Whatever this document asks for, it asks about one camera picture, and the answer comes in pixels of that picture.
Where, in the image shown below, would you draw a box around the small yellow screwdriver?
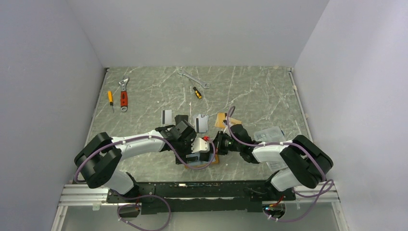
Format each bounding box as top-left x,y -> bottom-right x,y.
108,91 -> 115,113

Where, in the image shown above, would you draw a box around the red handled adjustable wrench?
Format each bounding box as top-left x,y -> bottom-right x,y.
118,77 -> 129,112

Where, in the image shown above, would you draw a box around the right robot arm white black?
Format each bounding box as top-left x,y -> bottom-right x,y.
214,124 -> 333,200

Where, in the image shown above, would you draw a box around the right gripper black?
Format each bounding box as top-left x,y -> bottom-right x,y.
207,131 -> 242,155

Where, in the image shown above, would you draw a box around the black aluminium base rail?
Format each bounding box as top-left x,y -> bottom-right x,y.
58,180 -> 341,215

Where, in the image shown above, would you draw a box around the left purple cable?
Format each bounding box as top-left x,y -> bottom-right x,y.
74,135 -> 217,231

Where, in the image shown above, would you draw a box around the white striped credit card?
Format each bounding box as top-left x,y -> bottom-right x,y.
161,110 -> 172,125

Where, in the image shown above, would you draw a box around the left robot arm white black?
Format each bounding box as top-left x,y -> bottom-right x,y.
74,120 -> 197,202

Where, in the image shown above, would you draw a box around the black credit card stack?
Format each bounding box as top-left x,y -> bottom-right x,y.
175,115 -> 189,125

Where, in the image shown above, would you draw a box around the clear plastic screw box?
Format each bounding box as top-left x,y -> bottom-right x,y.
254,126 -> 287,172

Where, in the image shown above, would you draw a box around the grey credit card stack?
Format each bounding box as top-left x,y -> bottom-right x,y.
192,114 -> 209,133

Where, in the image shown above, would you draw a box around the purple cable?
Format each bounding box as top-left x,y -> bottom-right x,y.
225,105 -> 335,223
74,135 -> 217,231

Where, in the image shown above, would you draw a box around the orange leather card holder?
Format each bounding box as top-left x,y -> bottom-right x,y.
185,153 -> 214,167

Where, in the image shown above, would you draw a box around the black yellow stubby screwdriver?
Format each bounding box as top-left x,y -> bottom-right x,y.
192,87 -> 202,99

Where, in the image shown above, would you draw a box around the silver open-end wrench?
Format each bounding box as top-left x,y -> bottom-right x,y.
177,69 -> 211,89

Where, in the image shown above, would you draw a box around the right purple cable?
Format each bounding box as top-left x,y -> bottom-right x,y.
225,105 -> 335,223

